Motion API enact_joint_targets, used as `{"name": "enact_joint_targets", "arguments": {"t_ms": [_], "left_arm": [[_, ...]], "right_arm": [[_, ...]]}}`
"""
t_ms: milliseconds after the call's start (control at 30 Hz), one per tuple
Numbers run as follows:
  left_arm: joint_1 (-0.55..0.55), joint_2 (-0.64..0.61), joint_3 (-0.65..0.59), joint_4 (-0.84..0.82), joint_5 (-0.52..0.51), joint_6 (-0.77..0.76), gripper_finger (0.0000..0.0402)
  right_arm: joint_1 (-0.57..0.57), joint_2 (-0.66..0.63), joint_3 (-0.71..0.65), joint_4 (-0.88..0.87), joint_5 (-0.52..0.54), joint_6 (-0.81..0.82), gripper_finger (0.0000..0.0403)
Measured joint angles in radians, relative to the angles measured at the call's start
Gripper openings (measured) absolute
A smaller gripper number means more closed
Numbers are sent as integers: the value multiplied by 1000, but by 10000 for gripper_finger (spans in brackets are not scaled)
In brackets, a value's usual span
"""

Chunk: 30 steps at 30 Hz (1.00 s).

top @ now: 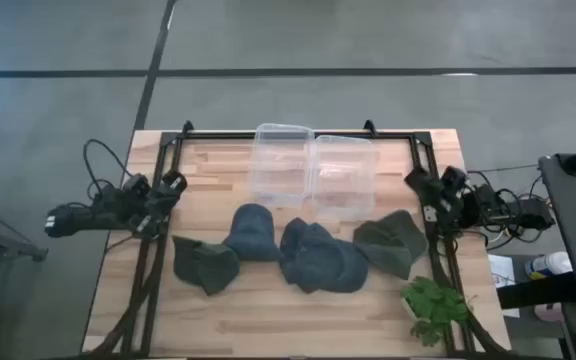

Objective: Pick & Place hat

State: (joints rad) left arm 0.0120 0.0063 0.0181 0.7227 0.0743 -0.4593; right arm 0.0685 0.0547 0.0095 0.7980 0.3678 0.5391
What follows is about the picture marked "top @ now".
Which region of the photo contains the dark green cap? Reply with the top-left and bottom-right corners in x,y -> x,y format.
171,234 -> 242,297
352,209 -> 429,281

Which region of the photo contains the green potted plant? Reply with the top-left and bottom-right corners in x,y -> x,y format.
400,275 -> 474,349

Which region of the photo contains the black cable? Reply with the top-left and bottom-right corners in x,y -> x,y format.
86,178 -> 117,202
466,163 -> 540,176
82,138 -> 135,201

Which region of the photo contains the white plastic bottle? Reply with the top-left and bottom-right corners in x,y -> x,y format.
525,251 -> 574,280

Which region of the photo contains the black metal table frame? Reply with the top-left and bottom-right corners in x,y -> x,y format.
87,119 -> 514,360

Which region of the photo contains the white paper sheet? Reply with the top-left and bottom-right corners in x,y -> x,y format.
487,253 -> 522,319

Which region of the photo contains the clear plastic container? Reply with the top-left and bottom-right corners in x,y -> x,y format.
248,122 -> 316,209
310,134 -> 377,221

